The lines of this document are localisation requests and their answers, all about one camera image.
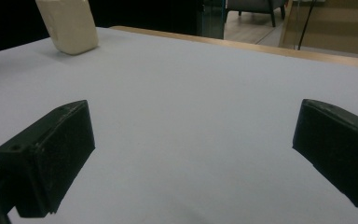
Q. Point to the dark equipment cabinet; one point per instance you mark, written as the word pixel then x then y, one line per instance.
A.
pixel 213 18

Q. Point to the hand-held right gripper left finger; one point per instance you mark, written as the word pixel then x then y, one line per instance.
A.
pixel 52 155

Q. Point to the black curtain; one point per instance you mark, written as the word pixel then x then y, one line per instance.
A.
pixel 12 25

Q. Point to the light wooden panel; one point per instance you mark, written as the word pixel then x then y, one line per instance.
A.
pixel 338 31

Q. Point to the beige square holder cup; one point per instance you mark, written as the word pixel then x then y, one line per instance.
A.
pixel 71 25

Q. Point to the grey chair with dark legs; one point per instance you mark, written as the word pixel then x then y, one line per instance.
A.
pixel 254 6

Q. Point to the white table cover sheet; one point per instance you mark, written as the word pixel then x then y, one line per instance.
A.
pixel 183 109

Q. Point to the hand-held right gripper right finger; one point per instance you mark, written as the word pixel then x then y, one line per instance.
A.
pixel 338 149

